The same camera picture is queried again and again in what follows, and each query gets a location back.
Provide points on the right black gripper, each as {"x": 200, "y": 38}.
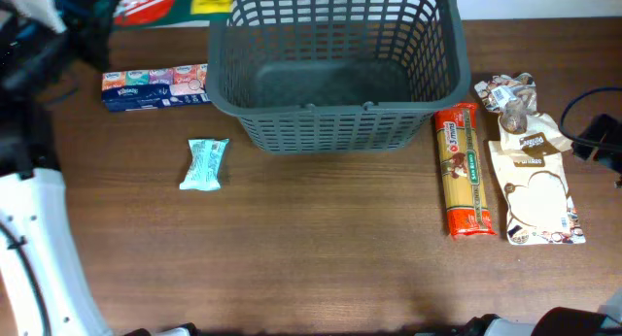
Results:
{"x": 601, "y": 125}

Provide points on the beige rice pouch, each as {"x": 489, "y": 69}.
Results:
{"x": 540, "y": 210}

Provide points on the light teal snack wrapper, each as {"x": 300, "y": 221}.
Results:
{"x": 206, "y": 159}

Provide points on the Kleenex tissue multipack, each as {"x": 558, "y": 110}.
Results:
{"x": 136, "y": 90}

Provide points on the green Nescafe coffee bag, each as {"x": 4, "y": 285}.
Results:
{"x": 135, "y": 14}

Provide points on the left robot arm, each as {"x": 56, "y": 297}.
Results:
{"x": 40, "y": 265}

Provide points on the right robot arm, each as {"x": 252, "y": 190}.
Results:
{"x": 558, "y": 321}

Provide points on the clear mushroom pouch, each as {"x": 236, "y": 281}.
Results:
{"x": 524, "y": 130}

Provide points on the San Remo spaghetti packet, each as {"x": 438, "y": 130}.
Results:
{"x": 466, "y": 207}

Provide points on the grey plastic slotted basket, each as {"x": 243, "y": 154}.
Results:
{"x": 307, "y": 76}

